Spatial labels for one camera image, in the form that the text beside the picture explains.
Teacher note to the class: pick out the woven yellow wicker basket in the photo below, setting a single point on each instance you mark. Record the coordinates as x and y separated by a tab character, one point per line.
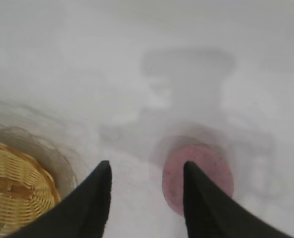
15	181

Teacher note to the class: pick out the pink peach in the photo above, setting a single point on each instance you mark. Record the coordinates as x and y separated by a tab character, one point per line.
174	178

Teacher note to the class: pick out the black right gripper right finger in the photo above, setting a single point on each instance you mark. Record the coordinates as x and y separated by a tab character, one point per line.
208	210

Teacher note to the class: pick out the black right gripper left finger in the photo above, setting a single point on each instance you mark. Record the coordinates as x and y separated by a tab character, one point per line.
87	205

